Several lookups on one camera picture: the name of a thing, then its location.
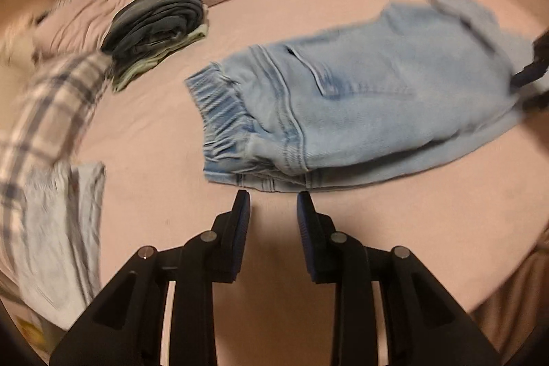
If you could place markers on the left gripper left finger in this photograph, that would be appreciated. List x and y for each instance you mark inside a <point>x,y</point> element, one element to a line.
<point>124,323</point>

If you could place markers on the folded pale green garment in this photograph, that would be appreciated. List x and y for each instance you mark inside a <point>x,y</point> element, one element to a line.
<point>123,73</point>

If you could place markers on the plaid pillow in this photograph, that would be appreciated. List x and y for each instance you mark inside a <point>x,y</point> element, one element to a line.
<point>54,111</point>

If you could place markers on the pink pillow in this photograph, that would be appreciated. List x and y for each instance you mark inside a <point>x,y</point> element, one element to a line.
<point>75,26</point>

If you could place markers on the folded dark denim jeans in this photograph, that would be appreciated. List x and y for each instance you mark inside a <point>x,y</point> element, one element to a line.
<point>145,26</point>

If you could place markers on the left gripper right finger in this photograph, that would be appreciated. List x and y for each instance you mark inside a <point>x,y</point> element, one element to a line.
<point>424,324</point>

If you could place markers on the light blue denim pants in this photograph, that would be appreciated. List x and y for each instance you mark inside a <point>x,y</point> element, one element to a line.
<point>420,86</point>

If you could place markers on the light blue garment at edge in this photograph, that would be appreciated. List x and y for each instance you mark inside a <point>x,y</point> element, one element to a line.
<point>57,257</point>

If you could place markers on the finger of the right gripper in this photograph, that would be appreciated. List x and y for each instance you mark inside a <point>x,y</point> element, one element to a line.
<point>534,72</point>

